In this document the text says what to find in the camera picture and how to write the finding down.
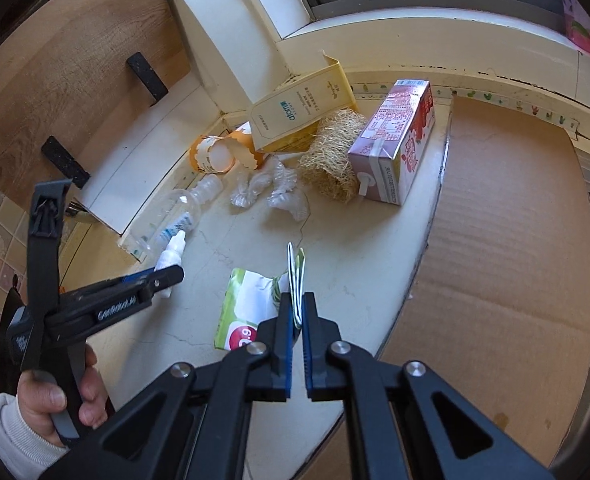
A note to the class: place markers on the pink milk carton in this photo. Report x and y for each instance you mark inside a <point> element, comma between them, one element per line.
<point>390,145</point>

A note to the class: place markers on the tan loofah sponge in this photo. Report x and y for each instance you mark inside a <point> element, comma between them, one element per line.
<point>330,160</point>

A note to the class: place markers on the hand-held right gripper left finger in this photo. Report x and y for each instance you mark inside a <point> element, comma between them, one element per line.
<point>289,360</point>

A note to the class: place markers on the brown cardboard sheet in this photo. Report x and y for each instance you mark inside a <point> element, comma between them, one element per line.
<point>500,260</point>

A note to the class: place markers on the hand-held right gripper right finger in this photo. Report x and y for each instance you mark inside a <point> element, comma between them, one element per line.
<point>309,370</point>

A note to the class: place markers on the green white packet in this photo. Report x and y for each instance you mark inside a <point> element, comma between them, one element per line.
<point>247,305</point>

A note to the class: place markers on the crumpled clear plastic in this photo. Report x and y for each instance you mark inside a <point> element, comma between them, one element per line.
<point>275,172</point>
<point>290,205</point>
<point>245,194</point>

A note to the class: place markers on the orange paper cup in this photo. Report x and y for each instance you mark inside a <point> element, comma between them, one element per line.
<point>245,152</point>

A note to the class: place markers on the white board stand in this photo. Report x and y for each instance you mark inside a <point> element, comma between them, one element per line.
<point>140,160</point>

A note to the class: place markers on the yellow white carton box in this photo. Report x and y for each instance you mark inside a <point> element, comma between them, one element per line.
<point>290,110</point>

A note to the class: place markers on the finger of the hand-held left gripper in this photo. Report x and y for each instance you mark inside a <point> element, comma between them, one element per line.
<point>140,277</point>
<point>115,307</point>

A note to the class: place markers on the person's left forearm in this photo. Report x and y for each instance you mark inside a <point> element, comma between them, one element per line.
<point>10,435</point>

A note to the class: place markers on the wooden cutting board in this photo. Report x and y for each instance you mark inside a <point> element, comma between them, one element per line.
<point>75,60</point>

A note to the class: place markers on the small white dropper bottle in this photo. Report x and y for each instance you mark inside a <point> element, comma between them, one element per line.
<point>175,250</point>

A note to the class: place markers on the clear plastic bottle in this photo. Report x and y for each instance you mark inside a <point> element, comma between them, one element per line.
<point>175,215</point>

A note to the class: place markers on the person's left hand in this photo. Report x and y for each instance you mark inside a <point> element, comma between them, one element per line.
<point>40,395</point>

